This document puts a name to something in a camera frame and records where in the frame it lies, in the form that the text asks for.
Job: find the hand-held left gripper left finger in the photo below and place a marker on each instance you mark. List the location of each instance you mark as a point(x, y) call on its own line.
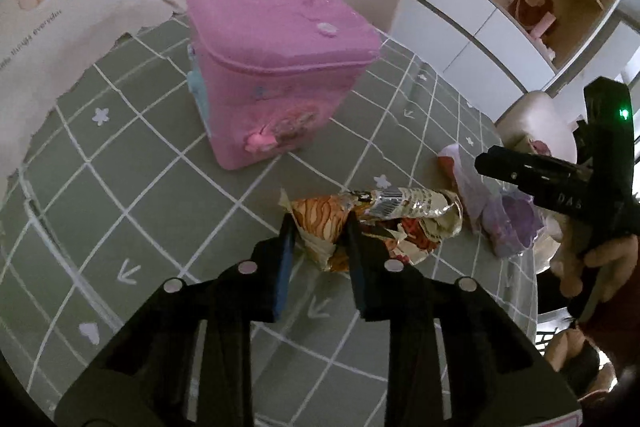
point(284, 272)

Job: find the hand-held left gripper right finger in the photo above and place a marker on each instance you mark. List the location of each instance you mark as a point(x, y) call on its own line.
point(356, 272)

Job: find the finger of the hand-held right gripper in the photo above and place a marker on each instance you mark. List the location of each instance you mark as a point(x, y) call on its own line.
point(540, 179)

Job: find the red paper cup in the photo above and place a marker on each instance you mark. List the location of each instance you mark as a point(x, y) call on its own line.
point(465, 187)

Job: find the foil snack wrapper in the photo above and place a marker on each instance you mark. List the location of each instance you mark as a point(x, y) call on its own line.
point(405, 207)

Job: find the person's right forearm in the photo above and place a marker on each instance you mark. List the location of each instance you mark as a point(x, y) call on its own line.
point(620, 322)

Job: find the person's right hand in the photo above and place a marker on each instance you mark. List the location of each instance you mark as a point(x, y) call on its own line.
point(617, 257)

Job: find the pink bottle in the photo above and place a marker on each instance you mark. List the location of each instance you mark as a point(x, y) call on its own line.
point(544, 24)

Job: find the pink lidded plastic container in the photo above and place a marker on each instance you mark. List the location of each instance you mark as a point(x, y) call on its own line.
point(270, 57)

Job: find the white mesh food cover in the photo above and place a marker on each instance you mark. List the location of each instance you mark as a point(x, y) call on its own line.
point(50, 32)

